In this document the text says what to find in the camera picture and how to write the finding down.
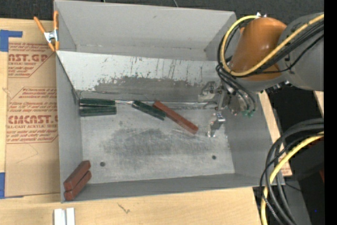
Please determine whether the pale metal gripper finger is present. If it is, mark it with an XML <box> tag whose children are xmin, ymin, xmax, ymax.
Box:
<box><xmin>213</xmin><ymin>111</ymin><xmax>227</xmax><ymax>131</ymax></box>
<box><xmin>206</xmin><ymin>120</ymin><xmax>215</xmax><ymax>138</ymax></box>

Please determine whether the red-brown flat block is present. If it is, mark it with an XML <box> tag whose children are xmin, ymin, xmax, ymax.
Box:
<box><xmin>63</xmin><ymin>160</ymin><xmax>92</xmax><ymax>191</ymax></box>
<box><xmin>64</xmin><ymin>170</ymin><xmax>93</xmax><ymax>201</ymax></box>
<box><xmin>152</xmin><ymin>101</ymin><xmax>199</xmax><ymax>135</ymax></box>

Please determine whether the grey metal bin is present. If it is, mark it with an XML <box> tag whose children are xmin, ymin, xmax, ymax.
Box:
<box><xmin>53</xmin><ymin>0</ymin><xmax>285</xmax><ymax>203</ymax></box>

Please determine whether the dark green flat block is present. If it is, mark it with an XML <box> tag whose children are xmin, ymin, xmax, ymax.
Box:
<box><xmin>80</xmin><ymin>106</ymin><xmax>117</xmax><ymax>117</ymax></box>
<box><xmin>131</xmin><ymin>100</ymin><xmax>167</xmax><ymax>121</ymax></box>
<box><xmin>80</xmin><ymin>98</ymin><xmax>116</xmax><ymax>107</ymax></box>

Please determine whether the brown cardboard board red print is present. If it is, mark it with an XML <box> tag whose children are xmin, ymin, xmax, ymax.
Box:
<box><xmin>0</xmin><ymin>17</ymin><xmax>62</xmax><ymax>198</ymax></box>

